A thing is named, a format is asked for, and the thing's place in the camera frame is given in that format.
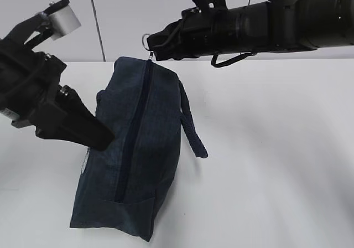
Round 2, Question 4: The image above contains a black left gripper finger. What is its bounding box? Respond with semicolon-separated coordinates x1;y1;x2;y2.
55;86;114;151

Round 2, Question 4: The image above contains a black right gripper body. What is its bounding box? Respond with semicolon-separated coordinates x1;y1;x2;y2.
147;7;216;61

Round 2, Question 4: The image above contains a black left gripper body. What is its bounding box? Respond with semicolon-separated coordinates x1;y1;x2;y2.
11;52;67;139

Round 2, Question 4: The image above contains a silver zipper pull ring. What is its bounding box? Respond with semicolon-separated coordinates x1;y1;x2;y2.
141;33;154;60

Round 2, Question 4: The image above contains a dark blue lunch bag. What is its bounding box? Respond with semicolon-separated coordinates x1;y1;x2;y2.
70;56;208;241

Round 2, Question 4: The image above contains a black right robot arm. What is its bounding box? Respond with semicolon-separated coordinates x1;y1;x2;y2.
147;0;353;68

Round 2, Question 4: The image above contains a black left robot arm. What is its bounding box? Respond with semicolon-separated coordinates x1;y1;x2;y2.
1;39;114;151

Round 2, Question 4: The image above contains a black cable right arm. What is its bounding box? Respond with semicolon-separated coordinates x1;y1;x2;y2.
211;51;258;68

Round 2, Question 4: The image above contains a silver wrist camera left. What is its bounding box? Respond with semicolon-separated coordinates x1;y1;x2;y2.
5;0;82;48

